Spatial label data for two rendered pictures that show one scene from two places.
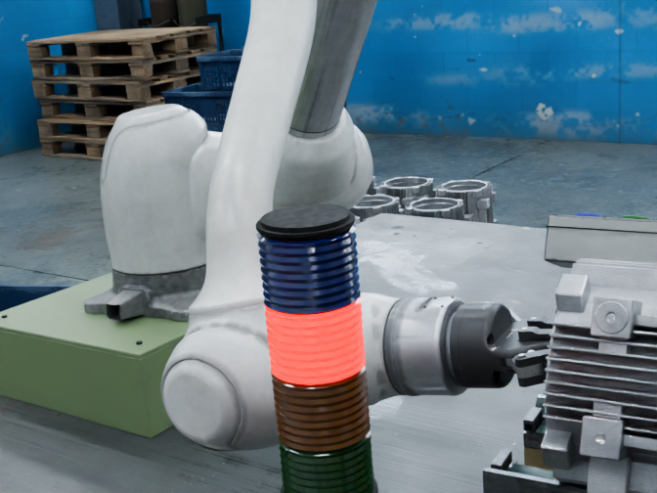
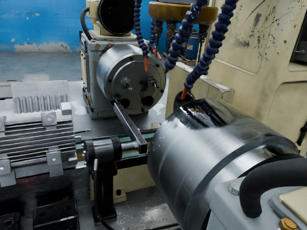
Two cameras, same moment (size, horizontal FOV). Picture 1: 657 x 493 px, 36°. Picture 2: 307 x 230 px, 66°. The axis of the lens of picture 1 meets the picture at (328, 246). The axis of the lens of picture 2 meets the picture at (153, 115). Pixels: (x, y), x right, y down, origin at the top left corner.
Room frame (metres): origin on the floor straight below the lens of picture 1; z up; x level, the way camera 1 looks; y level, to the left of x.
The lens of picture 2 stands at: (0.20, -0.06, 1.34)
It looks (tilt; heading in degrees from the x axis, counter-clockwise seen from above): 26 degrees down; 305
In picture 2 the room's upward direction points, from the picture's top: 5 degrees clockwise
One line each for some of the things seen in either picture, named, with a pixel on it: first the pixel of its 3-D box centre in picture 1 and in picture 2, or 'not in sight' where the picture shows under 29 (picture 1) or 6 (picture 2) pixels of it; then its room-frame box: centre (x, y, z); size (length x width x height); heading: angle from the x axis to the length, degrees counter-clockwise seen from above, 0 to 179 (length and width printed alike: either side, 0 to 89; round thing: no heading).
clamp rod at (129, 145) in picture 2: not in sight; (123, 147); (0.53, -0.41, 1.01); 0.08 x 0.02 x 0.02; 60
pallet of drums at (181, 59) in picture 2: not in sight; (191, 46); (2.99, -5.34, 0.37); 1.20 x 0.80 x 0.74; 49
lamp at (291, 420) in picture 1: (321, 398); not in sight; (0.58, 0.01, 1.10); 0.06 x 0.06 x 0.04
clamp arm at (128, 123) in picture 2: not in sight; (127, 124); (0.60, -0.50, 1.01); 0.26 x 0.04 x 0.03; 150
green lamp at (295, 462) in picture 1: (327, 462); not in sight; (0.58, 0.01, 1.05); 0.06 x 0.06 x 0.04
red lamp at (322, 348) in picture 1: (315, 333); not in sight; (0.58, 0.01, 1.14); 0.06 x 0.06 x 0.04
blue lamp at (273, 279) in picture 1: (309, 263); not in sight; (0.58, 0.01, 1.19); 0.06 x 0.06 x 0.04
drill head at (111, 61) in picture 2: not in sight; (126, 75); (0.88, -0.78, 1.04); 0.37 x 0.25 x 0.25; 150
